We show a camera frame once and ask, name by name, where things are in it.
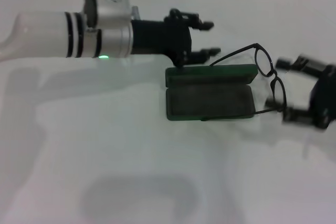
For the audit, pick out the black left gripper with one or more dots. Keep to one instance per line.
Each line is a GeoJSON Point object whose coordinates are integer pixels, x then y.
{"type": "Point", "coordinates": [160, 36]}

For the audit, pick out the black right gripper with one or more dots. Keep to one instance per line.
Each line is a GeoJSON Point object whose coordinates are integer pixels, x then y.
{"type": "Point", "coordinates": [324, 98]}

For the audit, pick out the green glasses case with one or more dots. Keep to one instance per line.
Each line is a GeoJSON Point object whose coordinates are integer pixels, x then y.
{"type": "Point", "coordinates": [210, 98]}

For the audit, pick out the black framed glasses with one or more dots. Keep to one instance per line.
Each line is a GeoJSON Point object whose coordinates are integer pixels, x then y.
{"type": "Point", "coordinates": [274, 75]}

